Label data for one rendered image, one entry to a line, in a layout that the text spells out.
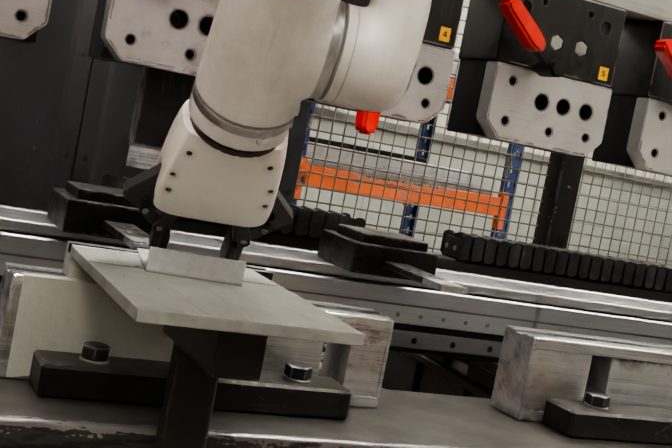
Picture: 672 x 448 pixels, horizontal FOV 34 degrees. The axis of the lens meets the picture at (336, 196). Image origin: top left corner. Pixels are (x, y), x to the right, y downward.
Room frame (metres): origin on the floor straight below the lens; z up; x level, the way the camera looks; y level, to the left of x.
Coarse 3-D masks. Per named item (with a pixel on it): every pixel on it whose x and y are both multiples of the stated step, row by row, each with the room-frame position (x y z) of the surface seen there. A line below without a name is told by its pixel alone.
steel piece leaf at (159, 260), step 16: (144, 256) 1.01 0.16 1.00; (160, 256) 0.94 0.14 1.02; (176, 256) 0.94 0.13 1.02; (192, 256) 0.94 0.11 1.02; (208, 256) 0.95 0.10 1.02; (160, 272) 0.94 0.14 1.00; (176, 272) 0.94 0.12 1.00; (192, 272) 0.94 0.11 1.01; (208, 272) 0.95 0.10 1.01; (224, 272) 0.95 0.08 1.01; (240, 272) 0.95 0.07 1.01
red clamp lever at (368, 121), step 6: (360, 114) 1.05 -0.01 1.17; (366, 114) 1.04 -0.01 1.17; (372, 114) 1.04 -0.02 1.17; (378, 114) 1.05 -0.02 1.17; (360, 120) 1.05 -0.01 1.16; (366, 120) 1.04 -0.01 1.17; (372, 120) 1.04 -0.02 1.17; (378, 120) 1.05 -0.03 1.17; (360, 126) 1.05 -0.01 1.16; (366, 126) 1.04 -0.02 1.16; (372, 126) 1.04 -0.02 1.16; (360, 132) 1.06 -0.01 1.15; (366, 132) 1.05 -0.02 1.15; (372, 132) 1.05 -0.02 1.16
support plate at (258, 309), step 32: (96, 256) 0.97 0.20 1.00; (128, 256) 1.00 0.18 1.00; (128, 288) 0.83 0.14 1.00; (160, 288) 0.86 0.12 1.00; (192, 288) 0.89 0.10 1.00; (224, 288) 0.93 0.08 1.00; (256, 288) 0.96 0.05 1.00; (160, 320) 0.77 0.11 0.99; (192, 320) 0.78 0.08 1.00; (224, 320) 0.79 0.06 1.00; (256, 320) 0.80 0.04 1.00; (288, 320) 0.83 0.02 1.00; (320, 320) 0.86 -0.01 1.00
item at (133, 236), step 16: (64, 192) 1.25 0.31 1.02; (80, 192) 1.21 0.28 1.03; (96, 192) 1.22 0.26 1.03; (112, 192) 1.24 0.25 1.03; (48, 208) 1.29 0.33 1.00; (64, 208) 1.20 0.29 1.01; (80, 208) 1.20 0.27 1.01; (96, 208) 1.21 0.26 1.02; (112, 208) 1.22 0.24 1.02; (128, 208) 1.22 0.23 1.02; (64, 224) 1.20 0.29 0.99; (80, 224) 1.20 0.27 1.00; (96, 224) 1.21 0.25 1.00; (112, 224) 1.19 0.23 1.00; (128, 224) 1.22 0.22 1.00; (144, 224) 1.23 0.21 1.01; (128, 240) 1.10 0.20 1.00; (144, 240) 1.10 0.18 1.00
